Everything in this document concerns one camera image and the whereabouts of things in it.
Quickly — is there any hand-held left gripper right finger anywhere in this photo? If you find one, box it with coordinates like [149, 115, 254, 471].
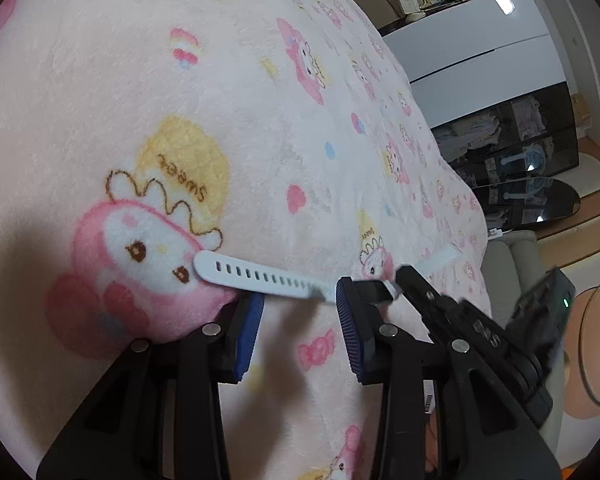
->
[335, 276, 563, 480]

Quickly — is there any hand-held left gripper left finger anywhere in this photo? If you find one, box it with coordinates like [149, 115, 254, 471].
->
[36, 292, 266, 480]

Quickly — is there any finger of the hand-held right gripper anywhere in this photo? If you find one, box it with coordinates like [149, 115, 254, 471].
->
[395, 264, 486, 346]

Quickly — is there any black buckle strap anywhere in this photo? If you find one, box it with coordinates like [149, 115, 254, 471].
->
[194, 244, 460, 308]

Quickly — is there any glass display cabinet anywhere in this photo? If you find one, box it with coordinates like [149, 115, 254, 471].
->
[430, 80, 593, 235]

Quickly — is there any white wardrobe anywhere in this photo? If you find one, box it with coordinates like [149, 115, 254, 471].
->
[382, 0, 568, 128]

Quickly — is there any pink cartoon printed blanket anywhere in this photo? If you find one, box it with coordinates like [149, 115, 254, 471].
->
[0, 0, 496, 480]

